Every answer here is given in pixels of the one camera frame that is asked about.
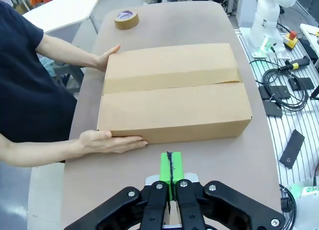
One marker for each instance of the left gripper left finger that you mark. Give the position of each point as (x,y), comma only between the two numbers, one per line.
(154,205)

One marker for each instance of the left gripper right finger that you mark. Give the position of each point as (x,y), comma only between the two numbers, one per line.
(189,205)

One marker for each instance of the brown cardboard box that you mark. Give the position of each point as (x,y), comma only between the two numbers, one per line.
(174,110)

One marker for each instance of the person's right forearm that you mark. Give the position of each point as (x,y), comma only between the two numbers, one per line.
(37,152)

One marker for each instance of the person's left forearm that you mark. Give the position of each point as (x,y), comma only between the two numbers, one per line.
(77,54)

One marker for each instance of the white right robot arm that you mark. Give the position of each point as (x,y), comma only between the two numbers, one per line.
(264,13)

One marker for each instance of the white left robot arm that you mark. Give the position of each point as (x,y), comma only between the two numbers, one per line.
(309,210)

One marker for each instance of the person's right hand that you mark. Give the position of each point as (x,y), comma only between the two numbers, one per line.
(107,143)

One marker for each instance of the person's left hand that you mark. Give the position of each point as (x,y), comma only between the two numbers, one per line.
(104,60)

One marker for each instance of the aluminium slotted platform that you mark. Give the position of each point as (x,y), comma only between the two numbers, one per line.
(274,140)

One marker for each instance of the long black flat plate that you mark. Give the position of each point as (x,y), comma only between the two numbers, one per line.
(291,149)

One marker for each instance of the person in navy t-shirt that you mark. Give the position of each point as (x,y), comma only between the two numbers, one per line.
(25,90)

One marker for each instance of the teal towel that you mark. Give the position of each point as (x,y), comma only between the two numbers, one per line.
(48,64)

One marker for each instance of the black handheld scanner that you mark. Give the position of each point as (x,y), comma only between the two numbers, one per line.
(299,63)

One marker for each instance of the brown packing tape roll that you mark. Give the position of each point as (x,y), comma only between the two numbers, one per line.
(125,24)

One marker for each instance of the yellow emergency stop button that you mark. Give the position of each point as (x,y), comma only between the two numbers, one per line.
(290,42)

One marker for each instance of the white cabinet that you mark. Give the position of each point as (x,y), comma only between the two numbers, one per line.
(246,11)

